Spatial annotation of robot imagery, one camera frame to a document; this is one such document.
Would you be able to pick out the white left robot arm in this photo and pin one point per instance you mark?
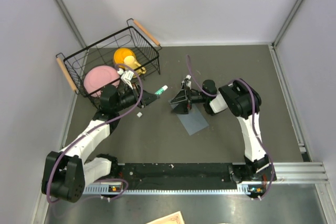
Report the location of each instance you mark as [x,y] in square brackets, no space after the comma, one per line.
[68,172]

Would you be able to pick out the grey slotted cable duct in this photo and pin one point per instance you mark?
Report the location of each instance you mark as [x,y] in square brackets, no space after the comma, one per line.
[114,188]

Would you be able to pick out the pale yellow mug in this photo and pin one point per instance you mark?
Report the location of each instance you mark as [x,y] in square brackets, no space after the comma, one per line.
[131,62]

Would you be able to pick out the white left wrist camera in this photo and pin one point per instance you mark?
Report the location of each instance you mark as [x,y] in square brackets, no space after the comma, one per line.
[126,76]

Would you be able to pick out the green white glue stick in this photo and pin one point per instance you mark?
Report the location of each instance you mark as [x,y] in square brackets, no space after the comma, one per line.
[161,90]

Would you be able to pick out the orange bowl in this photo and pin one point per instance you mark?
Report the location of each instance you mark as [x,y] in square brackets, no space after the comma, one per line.
[121,53]

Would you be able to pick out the brown patterned paper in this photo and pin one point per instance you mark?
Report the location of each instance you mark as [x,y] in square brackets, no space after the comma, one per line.
[174,218]

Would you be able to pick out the pink plate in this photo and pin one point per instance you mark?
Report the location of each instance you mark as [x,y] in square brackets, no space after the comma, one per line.
[98,77]

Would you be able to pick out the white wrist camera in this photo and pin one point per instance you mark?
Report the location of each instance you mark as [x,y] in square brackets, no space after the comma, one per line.
[126,76]
[186,83]

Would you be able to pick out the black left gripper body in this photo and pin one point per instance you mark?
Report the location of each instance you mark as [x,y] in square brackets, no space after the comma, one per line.
[130,97]

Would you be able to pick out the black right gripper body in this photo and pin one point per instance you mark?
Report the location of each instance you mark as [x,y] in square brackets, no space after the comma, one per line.
[196,97]

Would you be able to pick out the black wire dish basket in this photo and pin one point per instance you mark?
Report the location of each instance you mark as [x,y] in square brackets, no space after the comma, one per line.
[134,37]

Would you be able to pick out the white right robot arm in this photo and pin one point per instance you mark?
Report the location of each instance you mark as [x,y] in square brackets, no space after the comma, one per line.
[243,102]

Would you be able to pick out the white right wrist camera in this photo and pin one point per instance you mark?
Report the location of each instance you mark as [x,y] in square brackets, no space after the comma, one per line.
[186,83]

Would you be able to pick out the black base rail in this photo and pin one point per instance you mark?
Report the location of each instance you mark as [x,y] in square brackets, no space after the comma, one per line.
[186,175]

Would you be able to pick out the grey blue envelope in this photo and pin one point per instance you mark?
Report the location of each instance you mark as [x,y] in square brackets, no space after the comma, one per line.
[194,121]

